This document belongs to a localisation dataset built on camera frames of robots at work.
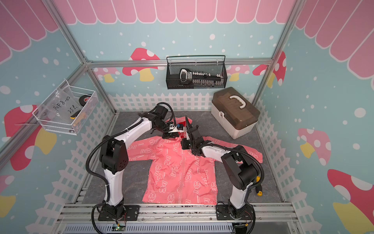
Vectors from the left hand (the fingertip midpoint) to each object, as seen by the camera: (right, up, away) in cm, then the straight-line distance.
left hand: (176, 135), depth 92 cm
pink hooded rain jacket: (0, -24, -6) cm, 25 cm away
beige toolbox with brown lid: (+39, +14, +7) cm, 42 cm away
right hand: (+3, -5, +2) cm, 6 cm away
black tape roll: (-50, +20, -12) cm, 55 cm away
